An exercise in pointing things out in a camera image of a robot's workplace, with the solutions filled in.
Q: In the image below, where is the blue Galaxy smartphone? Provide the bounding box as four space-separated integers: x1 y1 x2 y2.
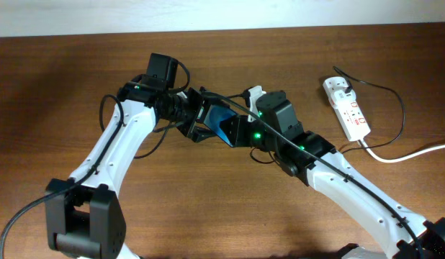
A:
203 104 237 147

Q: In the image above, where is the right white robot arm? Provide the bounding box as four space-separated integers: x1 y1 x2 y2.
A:
212 91 445 258

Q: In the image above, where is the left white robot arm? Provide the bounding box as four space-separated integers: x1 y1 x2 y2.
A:
45 53 214 259

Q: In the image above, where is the white charger plug adapter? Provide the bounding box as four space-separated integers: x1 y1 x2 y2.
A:
331 90 356 109

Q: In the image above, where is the white power strip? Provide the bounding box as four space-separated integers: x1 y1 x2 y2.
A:
323 76 371 142

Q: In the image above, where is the white power strip cord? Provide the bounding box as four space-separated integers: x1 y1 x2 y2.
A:
358 86 445 164

